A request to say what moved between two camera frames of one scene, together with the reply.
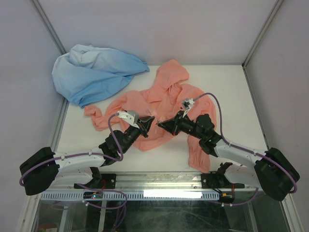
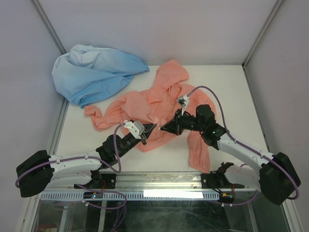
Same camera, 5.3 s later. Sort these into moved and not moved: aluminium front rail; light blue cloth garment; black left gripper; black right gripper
Moved: black left gripper
Not moved: aluminium front rail; black right gripper; light blue cloth garment
